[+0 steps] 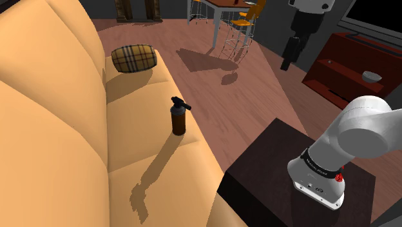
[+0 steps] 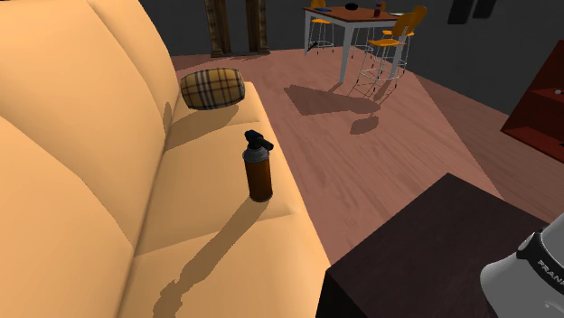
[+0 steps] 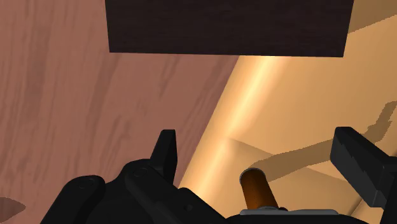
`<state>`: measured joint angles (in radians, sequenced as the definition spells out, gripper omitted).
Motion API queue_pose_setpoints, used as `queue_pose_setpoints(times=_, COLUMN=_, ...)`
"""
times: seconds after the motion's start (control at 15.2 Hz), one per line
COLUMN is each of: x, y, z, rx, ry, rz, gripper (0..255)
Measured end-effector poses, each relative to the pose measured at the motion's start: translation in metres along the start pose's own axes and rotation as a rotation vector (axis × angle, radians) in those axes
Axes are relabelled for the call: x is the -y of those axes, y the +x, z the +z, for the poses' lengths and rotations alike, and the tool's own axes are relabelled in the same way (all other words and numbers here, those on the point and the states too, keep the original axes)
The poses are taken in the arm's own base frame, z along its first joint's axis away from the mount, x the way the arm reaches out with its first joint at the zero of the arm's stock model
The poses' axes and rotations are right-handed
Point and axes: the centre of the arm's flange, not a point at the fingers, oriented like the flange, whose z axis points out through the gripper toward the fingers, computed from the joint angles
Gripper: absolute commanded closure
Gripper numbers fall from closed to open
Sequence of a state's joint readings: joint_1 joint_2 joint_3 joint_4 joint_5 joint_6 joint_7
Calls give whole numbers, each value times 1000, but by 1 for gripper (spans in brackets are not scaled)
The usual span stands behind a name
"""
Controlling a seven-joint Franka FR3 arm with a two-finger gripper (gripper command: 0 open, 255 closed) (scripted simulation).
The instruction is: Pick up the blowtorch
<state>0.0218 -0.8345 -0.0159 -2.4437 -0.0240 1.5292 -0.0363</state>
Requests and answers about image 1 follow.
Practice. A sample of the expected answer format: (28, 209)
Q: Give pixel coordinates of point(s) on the dark red low shelf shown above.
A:
(345, 72)

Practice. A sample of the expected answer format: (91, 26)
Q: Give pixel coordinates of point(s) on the brown bottle with black nozzle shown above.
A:
(178, 121)

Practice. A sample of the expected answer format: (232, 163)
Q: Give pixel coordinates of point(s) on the plaid cushion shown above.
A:
(134, 58)

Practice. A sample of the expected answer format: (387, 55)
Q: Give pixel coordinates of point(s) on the television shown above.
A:
(373, 15)

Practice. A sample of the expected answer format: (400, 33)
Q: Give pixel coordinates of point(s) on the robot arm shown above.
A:
(358, 125)

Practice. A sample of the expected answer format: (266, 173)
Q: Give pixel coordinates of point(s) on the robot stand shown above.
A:
(276, 176)

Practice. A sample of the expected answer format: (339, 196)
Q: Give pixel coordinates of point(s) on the dark wooden cabinet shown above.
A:
(138, 11)

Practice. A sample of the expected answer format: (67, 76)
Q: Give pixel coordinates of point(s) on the brown table with white legs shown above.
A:
(224, 7)

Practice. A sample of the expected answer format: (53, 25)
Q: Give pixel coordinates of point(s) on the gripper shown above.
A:
(307, 24)

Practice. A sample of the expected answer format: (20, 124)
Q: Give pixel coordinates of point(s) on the orange sofa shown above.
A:
(62, 125)

